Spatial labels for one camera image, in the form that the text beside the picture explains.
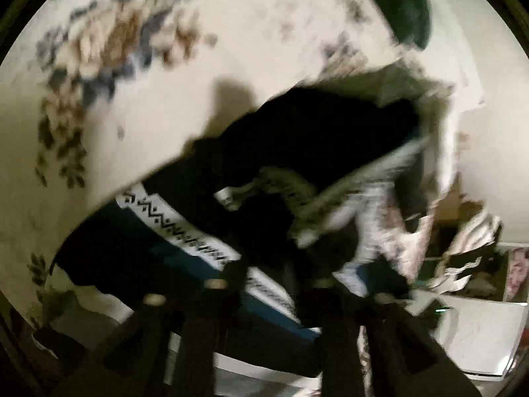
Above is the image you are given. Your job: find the pink floral cloth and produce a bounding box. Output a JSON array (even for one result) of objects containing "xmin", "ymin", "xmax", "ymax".
[{"xmin": 506, "ymin": 248, "xmax": 529, "ymax": 302}]

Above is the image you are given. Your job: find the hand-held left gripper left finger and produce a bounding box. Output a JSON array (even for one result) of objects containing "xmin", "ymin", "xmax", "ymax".
[{"xmin": 50, "ymin": 256, "xmax": 251, "ymax": 397}]

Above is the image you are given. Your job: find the black garment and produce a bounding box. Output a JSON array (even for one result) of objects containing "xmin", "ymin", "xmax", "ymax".
[{"xmin": 141, "ymin": 85, "xmax": 430, "ymax": 294}]

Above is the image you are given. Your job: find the striped clothes heap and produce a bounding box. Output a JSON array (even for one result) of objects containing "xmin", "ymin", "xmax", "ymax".
[{"xmin": 426, "ymin": 211, "xmax": 505, "ymax": 294}]

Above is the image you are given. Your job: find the white plastic box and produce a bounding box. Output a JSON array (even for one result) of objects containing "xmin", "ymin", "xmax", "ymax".
[{"xmin": 407, "ymin": 289, "xmax": 529, "ymax": 381}]

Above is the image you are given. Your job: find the floral printed blanket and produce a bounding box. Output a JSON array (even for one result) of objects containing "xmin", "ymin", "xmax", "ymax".
[{"xmin": 0, "ymin": 0, "xmax": 468, "ymax": 340}]

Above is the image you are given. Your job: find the dark green pillow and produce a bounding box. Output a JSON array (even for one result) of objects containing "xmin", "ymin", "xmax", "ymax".
[{"xmin": 355, "ymin": 0, "xmax": 432, "ymax": 50}]

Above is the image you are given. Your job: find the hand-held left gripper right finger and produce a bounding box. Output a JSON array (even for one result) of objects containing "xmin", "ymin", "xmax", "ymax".
[{"xmin": 298, "ymin": 275, "xmax": 484, "ymax": 397}]

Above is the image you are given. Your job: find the grey striped clothes pile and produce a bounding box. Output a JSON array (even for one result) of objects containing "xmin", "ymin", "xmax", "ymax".
[{"xmin": 215, "ymin": 60, "xmax": 455, "ymax": 251}]

